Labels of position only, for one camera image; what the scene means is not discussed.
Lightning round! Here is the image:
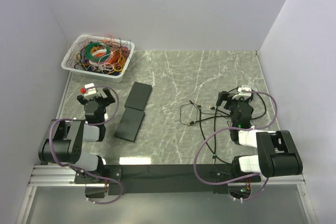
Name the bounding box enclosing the thick black ethernet cable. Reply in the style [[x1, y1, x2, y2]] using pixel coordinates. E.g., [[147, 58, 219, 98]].
[[186, 103, 237, 166]]

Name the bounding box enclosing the black network switch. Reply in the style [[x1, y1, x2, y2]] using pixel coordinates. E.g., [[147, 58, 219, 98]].
[[124, 82, 152, 111], [114, 107, 145, 142]]

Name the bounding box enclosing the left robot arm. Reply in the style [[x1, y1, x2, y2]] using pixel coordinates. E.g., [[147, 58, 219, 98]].
[[38, 86, 119, 183]]

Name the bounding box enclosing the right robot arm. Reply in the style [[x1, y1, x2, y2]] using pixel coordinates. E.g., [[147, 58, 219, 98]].
[[216, 87, 303, 182]]

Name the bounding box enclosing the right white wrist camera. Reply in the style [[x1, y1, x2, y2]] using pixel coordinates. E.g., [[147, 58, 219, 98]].
[[233, 85, 252, 100]]

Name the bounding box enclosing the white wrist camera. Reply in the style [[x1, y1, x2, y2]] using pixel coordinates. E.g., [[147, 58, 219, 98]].
[[80, 83, 99, 100], [233, 85, 252, 100]]

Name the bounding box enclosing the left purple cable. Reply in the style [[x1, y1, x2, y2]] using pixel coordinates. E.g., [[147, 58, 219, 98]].
[[49, 86, 125, 205]]

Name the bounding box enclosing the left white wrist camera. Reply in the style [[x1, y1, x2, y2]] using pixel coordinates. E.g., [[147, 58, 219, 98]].
[[80, 83, 99, 100]]

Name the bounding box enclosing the white wire basket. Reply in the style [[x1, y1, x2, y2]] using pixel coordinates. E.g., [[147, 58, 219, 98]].
[[61, 35, 135, 83]]

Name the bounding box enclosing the bundle of coloured wires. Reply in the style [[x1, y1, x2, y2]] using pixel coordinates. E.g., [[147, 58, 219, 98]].
[[67, 34, 132, 75]]

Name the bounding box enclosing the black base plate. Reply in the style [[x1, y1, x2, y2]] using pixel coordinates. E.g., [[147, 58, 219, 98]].
[[74, 164, 262, 196]]

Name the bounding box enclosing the aluminium rail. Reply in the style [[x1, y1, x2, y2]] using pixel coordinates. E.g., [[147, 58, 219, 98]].
[[28, 165, 306, 187]]

